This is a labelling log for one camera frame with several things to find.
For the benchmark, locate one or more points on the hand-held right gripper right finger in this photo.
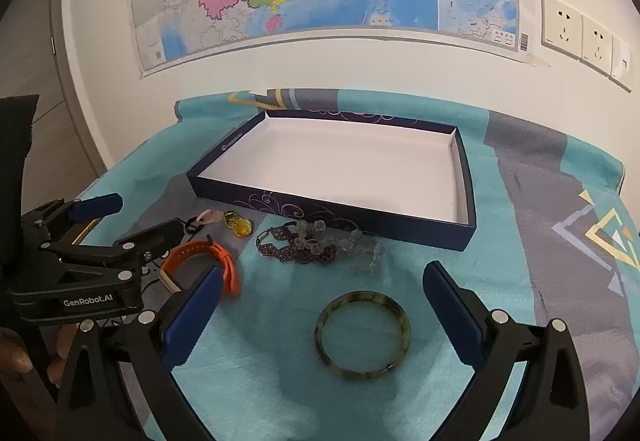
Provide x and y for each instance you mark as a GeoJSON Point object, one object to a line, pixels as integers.
{"type": "Point", "coordinates": [452, 311]}

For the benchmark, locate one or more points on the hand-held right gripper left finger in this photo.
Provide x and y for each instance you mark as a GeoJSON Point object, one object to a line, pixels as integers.
{"type": "Point", "coordinates": [192, 321]}

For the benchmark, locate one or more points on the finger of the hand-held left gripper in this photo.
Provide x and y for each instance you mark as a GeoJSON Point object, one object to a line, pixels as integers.
{"type": "Point", "coordinates": [100, 206]}
{"type": "Point", "coordinates": [155, 233]}

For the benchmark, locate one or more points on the orange smartwatch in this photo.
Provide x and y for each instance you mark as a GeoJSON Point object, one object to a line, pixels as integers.
{"type": "Point", "coordinates": [227, 266]}

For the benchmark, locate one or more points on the yellow amber pendant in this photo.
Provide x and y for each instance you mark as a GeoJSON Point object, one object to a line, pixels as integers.
{"type": "Point", "coordinates": [241, 227]}

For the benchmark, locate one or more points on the tortoiseshell bangle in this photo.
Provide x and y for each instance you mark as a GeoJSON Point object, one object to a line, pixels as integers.
{"type": "Point", "coordinates": [362, 297]}

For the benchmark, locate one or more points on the dark blue box tray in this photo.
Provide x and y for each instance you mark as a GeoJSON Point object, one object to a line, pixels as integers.
{"type": "Point", "coordinates": [350, 161]}

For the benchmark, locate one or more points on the person's left hand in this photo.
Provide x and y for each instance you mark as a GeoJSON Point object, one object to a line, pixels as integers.
{"type": "Point", "coordinates": [15, 356]}

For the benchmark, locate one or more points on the black phone gold edge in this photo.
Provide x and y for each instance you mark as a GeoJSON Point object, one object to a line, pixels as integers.
{"type": "Point", "coordinates": [87, 231]}

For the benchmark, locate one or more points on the cabinet door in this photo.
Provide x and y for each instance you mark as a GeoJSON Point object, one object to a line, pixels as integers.
{"type": "Point", "coordinates": [65, 131]}

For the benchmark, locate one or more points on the teal grey printed blanket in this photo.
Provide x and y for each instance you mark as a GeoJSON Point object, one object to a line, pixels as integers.
{"type": "Point", "coordinates": [280, 301]}

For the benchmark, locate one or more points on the white wall switch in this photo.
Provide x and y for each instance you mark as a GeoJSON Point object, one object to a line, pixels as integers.
{"type": "Point", "coordinates": [622, 63]}

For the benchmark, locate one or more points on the white wall socket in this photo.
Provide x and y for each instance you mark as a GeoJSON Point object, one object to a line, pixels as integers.
{"type": "Point", "coordinates": [561, 23]}
{"type": "Point", "coordinates": [596, 45]}

